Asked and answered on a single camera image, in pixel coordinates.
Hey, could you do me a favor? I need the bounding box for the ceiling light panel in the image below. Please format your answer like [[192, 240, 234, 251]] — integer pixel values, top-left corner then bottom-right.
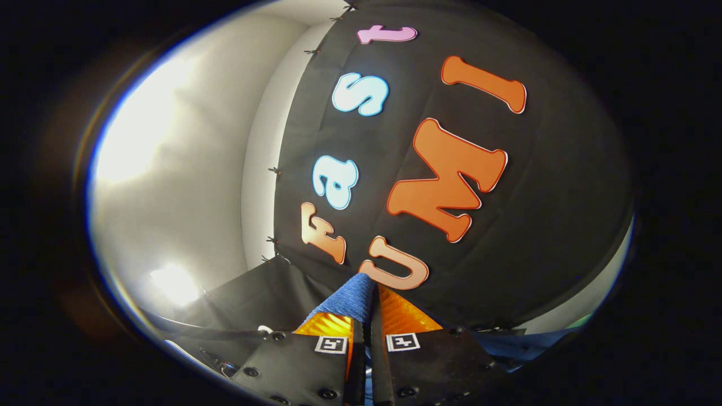
[[149, 264, 201, 307]]

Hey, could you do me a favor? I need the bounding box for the row of backdrop clips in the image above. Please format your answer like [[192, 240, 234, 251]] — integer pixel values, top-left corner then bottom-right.
[[261, 2, 357, 263]]

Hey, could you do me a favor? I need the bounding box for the blue ribbed garment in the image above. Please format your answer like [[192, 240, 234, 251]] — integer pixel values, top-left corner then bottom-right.
[[305, 273, 579, 406]]

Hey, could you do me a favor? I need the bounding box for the black backdrop cloth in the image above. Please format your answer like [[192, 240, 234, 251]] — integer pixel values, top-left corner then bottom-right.
[[141, 0, 635, 384]]

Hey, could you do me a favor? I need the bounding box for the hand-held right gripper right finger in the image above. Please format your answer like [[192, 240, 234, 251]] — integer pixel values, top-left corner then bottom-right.
[[369, 284, 513, 406]]

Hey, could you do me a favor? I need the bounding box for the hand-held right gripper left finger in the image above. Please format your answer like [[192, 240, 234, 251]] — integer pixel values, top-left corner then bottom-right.
[[231, 314, 368, 406]]

